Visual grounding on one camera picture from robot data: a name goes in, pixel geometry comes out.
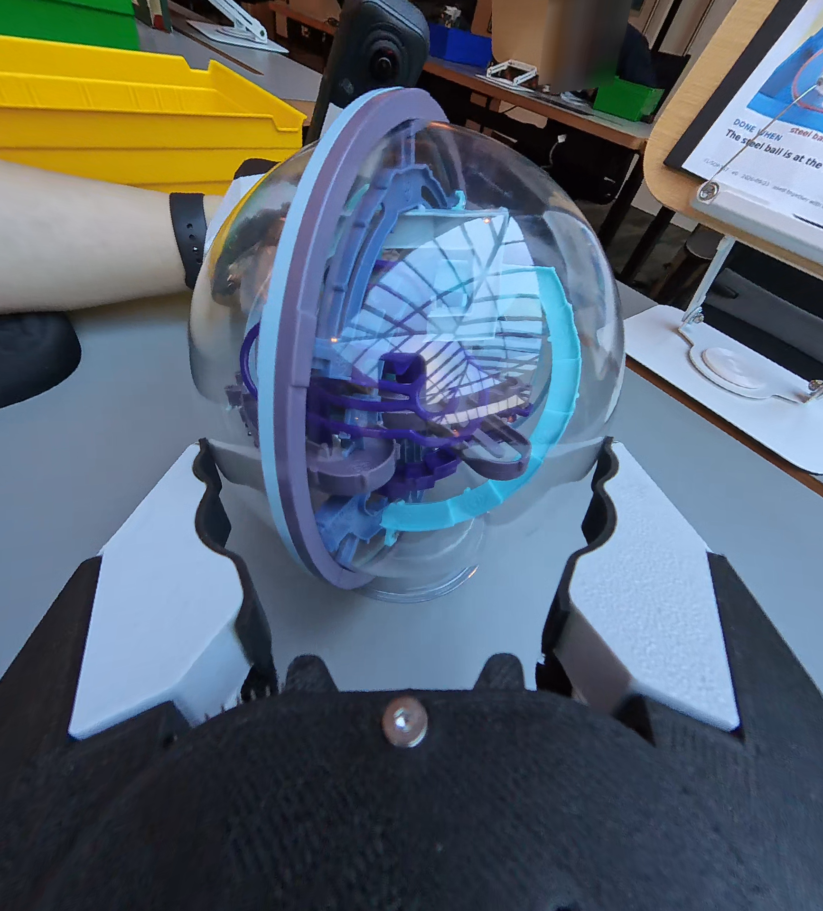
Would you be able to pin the white tilted stand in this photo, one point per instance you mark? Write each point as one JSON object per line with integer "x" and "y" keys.
{"x": 237, "y": 28}

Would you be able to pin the white rectangular frame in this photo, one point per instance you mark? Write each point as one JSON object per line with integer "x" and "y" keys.
{"x": 511, "y": 73}

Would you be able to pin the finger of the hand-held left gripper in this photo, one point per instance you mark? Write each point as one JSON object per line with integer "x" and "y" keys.
{"x": 235, "y": 196}

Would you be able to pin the yellow plastic bin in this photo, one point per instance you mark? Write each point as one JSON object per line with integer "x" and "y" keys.
{"x": 98, "y": 121}

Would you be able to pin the long wooden table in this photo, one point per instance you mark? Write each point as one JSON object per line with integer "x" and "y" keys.
{"x": 596, "y": 124}

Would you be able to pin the clear plastic maze ball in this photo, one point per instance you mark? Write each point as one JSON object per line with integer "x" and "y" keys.
{"x": 411, "y": 341}

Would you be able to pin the person's left forearm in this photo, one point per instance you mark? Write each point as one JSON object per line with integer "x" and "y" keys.
{"x": 62, "y": 235}

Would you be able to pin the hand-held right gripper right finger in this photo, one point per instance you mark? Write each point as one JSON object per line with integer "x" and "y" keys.
{"x": 650, "y": 605}

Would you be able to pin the blue plastic bin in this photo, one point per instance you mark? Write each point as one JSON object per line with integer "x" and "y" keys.
{"x": 461, "y": 44}

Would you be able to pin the printed instruction sheet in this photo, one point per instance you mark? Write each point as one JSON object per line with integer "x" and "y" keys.
{"x": 796, "y": 92}

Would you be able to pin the clear round ball stand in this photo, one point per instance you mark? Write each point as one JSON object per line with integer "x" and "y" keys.
{"x": 447, "y": 555}

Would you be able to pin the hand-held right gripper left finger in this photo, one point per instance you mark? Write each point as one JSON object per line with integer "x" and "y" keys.
{"x": 162, "y": 612}

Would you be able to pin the small green plastic bin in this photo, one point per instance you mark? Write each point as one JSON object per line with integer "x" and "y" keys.
{"x": 629, "y": 98}

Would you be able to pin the instruction sheet on wooden stand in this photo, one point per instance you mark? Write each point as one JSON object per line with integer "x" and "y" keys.
{"x": 689, "y": 107}

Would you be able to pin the black wrist band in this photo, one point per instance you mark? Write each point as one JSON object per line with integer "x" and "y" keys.
{"x": 187, "y": 238}

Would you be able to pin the large green plastic bin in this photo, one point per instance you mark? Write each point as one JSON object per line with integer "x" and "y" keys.
{"x": 41, "y": 21}

